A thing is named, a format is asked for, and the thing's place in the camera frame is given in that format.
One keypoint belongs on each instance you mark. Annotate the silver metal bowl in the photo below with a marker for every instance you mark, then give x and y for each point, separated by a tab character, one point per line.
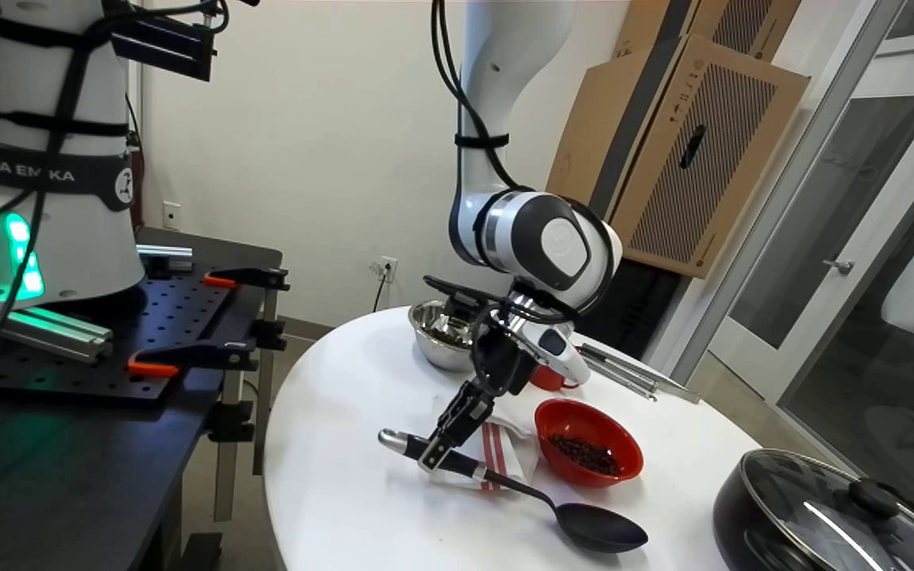
442	335

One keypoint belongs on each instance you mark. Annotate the aluminium rail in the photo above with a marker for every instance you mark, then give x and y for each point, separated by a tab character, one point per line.
32	322

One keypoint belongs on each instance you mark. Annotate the red bowl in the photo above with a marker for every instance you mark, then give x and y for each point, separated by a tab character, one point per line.
564	421

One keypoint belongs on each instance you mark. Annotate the black perforated robot platform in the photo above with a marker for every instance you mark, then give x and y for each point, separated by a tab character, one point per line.
56	476

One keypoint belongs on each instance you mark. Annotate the black cooking pot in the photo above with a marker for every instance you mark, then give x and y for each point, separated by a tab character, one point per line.
738	526

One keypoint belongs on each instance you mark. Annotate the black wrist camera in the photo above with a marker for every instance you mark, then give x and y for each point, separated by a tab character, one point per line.
457	288

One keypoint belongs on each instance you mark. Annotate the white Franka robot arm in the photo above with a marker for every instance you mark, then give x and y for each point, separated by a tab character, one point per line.
46	233

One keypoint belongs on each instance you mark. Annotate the red mug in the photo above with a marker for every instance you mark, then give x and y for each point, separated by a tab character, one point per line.
546	379

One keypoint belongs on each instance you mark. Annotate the black camera on stand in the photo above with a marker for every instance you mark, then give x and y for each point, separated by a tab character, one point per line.
160	42

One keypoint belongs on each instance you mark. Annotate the glass pot lid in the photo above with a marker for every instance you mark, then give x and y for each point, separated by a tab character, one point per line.
825	509

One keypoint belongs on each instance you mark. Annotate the silver metal tongs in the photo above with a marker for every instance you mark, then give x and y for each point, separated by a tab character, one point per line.
632	368

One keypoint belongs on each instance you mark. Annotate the dark beans pile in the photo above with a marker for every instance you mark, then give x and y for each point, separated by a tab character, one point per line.
584	453

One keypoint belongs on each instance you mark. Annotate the white towel with red stripes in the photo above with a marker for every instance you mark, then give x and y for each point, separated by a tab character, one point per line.
507	448

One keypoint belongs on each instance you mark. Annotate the cardboard box with dark stripe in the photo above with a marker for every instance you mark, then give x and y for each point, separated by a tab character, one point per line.
626	104

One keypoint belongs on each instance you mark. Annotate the white wall outlet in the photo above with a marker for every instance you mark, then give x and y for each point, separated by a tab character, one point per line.
171	209
385	263

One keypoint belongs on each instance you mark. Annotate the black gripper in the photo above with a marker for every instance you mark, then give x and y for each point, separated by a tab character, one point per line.
501	361

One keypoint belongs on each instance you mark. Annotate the black hard case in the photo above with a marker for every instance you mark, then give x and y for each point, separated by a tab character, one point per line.
637	304

